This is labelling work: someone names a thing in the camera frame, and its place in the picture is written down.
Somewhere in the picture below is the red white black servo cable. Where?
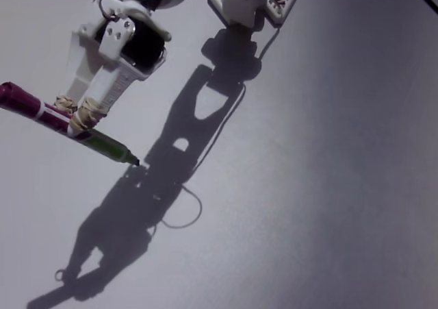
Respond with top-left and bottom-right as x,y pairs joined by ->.
97,0 -> 162,21

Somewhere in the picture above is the green and purple marker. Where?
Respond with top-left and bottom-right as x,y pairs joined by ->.
0,82 -> 140,168

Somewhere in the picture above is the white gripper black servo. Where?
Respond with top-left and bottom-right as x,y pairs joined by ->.
56,0 -> 172,137

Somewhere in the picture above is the tan rubber band wrap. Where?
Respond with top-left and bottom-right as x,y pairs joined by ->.
69,97 -> 110,134
54,95 -> 79,114

